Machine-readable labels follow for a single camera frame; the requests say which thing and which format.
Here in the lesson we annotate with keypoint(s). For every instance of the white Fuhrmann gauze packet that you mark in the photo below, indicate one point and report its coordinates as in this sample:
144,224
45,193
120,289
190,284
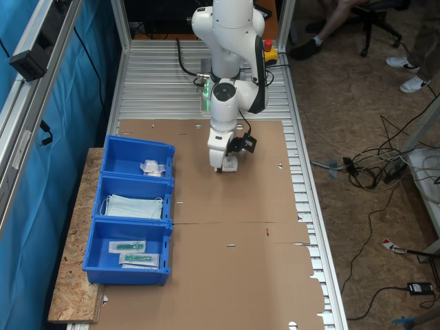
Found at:
230,164

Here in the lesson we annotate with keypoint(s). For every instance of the brown cardboard sheet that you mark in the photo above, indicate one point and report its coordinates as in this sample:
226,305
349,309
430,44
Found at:
240,206

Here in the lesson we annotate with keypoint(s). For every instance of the flat clear-bagged gauze packet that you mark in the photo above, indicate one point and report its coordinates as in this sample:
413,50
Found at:
159,171

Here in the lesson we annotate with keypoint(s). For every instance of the bulky white gauze packet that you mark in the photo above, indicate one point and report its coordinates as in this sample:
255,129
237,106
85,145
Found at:
148,165

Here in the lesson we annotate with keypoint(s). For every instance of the blue bin holding gauze packets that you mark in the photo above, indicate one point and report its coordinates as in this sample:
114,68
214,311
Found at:
137,148

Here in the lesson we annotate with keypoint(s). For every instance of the blue bin holding masks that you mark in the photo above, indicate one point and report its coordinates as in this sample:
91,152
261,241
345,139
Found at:
134,185

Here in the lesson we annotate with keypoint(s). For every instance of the pale green surgical mask stack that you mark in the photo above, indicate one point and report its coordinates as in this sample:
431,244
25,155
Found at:
134,208

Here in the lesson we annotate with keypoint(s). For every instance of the yellow red emergency stop button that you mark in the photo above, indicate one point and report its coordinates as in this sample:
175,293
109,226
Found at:
269,51

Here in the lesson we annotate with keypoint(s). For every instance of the green syringe in clear packet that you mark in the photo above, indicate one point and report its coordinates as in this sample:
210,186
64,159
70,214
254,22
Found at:
127,246
139,259

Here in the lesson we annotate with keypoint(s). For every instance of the blue bin holding syringe packets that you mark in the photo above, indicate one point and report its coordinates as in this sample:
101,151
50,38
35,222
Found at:
103,254

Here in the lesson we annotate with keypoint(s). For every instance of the OSB wood board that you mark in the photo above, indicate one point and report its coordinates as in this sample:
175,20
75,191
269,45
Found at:
72,240

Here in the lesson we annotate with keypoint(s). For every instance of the person's leg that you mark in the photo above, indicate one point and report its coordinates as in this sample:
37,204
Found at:
424,58
330,25

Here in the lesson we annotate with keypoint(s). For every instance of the person's foot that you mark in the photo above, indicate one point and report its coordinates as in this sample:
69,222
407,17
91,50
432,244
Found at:
402,64

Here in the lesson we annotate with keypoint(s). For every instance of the black office chair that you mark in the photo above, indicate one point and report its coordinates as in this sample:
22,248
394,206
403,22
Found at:
373,20

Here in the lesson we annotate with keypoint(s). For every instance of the slanted aluminium beam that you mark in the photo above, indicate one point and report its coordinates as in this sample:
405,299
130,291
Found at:
10,113

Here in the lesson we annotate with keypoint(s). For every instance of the black power adapter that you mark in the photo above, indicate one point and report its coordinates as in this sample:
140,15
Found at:
419,288

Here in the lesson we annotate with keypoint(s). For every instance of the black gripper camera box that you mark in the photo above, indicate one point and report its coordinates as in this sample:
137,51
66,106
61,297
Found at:
247,142

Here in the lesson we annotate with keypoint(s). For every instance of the aluminium frame post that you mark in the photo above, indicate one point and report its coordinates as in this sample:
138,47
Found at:
120,20
286,24

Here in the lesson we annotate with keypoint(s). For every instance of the white table frame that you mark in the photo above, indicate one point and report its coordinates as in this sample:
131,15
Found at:
426,178

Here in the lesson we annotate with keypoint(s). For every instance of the black camera on beam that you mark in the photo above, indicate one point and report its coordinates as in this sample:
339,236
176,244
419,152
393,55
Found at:
31,60

